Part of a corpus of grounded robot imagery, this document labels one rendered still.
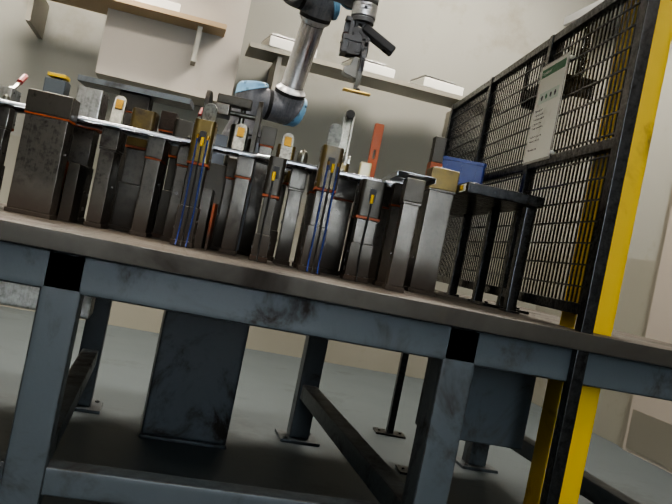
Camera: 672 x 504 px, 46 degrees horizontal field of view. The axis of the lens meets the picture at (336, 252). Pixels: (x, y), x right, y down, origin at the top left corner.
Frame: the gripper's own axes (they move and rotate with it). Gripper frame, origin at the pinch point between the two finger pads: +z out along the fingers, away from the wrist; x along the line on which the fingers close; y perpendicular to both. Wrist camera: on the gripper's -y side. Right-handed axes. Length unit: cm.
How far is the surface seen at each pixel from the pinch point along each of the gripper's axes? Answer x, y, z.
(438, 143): -13.8, -30.3, 9.8
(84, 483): 74, 46, 106
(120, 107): -13, 70, 19
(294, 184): 2.3, 13.3, 32.8
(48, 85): -31, 97, 14
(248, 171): 5.8, 27.2, 31.9
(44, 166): 20, 80, 42
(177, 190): 1, 47, 41
